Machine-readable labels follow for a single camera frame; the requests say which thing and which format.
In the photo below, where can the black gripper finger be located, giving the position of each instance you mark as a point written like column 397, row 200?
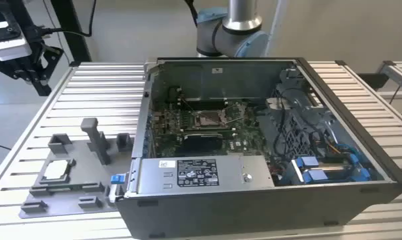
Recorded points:
column 5, row 69
column 54, row 53

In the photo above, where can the silver CPU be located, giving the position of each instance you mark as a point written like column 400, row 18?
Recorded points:
column 56, row 169

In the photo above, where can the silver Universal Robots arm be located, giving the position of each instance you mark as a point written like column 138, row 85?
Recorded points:
column 241, row 15

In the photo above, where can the black RAM slot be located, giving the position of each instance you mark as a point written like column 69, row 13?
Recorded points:
column 205, row 100
column 208, row 130

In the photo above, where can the CPU socket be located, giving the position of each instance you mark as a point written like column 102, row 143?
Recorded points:
column 209, row 120

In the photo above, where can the grey parts rack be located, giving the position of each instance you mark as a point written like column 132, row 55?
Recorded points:
column 74, row 155

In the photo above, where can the green RAM stick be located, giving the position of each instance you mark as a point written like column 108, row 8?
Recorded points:
column 78, row 186

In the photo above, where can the blue case latch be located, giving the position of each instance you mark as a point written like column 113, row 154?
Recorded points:
column 117, row 179

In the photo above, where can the black graphics card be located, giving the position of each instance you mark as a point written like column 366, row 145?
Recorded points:
column 202, row 143

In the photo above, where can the silver power supply with label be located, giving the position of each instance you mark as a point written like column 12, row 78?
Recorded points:
column 154, row 177

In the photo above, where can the metal locking lever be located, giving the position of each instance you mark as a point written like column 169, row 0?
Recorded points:
column 236, row 119

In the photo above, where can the green motherboard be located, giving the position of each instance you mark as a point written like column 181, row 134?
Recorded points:
column 252, row 140

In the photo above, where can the grey-blue plastic shroud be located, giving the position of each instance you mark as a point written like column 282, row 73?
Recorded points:
column 289, row 92

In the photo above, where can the black mesh drive cage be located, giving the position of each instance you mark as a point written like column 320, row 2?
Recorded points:
column 288, row 135

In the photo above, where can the black open PC case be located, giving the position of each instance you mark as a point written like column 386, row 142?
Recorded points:
column 221, row 215

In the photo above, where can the hard disk in blue carrier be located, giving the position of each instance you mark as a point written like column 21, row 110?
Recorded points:
column 308, row 162

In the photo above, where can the black box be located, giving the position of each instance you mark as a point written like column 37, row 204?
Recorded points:
column 372, row 81

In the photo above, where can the black metal frame post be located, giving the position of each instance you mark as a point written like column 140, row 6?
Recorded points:
column 78, row 45

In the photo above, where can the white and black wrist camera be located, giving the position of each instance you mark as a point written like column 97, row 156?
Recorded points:
column 8, row 50

